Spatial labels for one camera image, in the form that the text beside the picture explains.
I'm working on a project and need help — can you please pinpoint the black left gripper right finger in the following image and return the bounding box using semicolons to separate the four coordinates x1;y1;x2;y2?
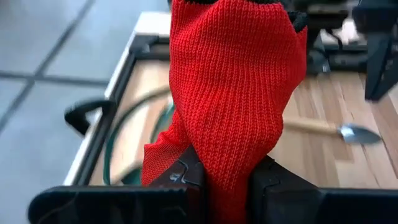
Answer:
248;155;398;224

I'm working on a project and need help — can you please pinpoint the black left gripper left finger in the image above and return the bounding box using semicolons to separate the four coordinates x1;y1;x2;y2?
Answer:
27;146;206;224

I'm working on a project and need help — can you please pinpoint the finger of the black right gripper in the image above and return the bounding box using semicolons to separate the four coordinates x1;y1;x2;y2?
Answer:
365;32;398;101

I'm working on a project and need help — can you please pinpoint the beige green gardening bag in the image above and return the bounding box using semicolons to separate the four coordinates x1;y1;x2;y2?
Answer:
102;85;177;187

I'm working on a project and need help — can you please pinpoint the narrow steel garden trowel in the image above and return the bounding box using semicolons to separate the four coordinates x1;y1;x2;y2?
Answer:
282;116;382;146

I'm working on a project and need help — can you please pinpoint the red knit garden glove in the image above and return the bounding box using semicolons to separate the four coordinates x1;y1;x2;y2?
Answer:
141;0;308;224

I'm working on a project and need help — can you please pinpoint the black frame handle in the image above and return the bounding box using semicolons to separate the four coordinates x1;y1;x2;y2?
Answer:
63;98;118;137

